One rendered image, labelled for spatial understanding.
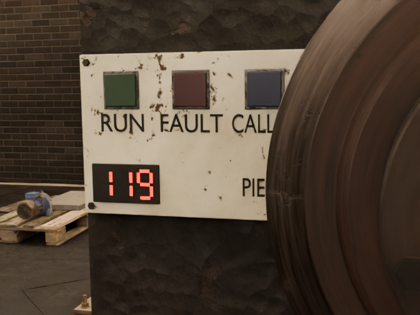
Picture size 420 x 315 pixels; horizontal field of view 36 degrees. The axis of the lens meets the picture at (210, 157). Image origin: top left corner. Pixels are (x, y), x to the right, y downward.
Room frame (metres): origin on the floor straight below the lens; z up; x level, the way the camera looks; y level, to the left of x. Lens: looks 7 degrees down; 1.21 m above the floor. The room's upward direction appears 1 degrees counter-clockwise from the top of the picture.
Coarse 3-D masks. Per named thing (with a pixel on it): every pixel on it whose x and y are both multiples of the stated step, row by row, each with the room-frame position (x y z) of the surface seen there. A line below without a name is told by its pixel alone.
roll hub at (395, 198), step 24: (408, 120) 0.44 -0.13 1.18; (408, 144) 0.43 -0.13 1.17; (408, 168) 0.44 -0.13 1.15; (384, 192) 0.44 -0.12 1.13; (408, 192) 0.43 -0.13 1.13; (384, 216) 0.44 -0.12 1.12; (408, 216) 0.43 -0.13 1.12; (384, 240) 0.44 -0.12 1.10; (408, 240) 0.43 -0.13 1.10; (384, 264) 0.44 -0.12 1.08; (408, 312) 0.43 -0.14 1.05
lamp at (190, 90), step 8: (184, 72) 0.70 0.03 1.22; (192, 72) 0.70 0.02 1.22; (200, 72) 0.69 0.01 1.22; (176, 80) 0.70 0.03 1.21; (184, 80) 0.70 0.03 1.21; (192, 80) 0.70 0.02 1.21; (200, 80) 0.69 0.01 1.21; (176, 88) 0.70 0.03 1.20; (184, 88) 0.70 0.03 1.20; (192, 88) 0.70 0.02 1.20; (200, 88) 0.69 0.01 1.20; (176, 96) 0.70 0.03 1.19; (184, 96) 0.70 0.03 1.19; (192, 96) 0.70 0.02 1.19; (200, 96) 0.69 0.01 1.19; (176, 104) 0.70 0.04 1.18; (184, 104) 0.70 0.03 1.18; (192, 104) 0.70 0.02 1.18; (200, 104) 0.69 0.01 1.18
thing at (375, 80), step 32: (416, 0) 0.50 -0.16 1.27; (384, 32) 0.50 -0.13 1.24; (416, 32) 0.50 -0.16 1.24; (352, 64) 0.51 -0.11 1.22; (384, 64) 0.50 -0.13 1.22; (416, 64) 0.48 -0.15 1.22; (352, 96) 0.51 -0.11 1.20; (384, 96) 0.48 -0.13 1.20; (416, 96) 0.48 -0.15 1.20; (320, 128) 0.52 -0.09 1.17; (352, 128) 0.50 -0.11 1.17; (384, 128) 0.48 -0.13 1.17; (320, 160) 0.52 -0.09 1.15; (352, 160) 0.49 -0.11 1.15; (384, 160) 0.48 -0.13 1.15; (320, 192) 0.52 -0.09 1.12; (352, 192) 0.49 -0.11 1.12; (320, 224) 0.52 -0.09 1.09; (352, 224) 0.49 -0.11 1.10; (320, 256) 0.52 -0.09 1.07; (352, 256) 0.49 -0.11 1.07; (352, 288) 0.51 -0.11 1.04; (384, 288) 0.48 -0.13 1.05
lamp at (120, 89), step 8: (112, 80) 0.72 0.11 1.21; (120, 80) 0.72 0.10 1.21; (128, 80) 0.72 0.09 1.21; (112, 88) 0.72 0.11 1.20; (120, 88) 0.72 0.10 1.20; (128, 88) 0.72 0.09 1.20; (112, 96) 0.72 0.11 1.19; (120, 96) 0.72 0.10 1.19; (128, 96) 0.72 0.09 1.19; (112, 104) 0.72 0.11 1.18; (120, 104) 0.72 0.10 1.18; (128, 104) 0.72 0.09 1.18
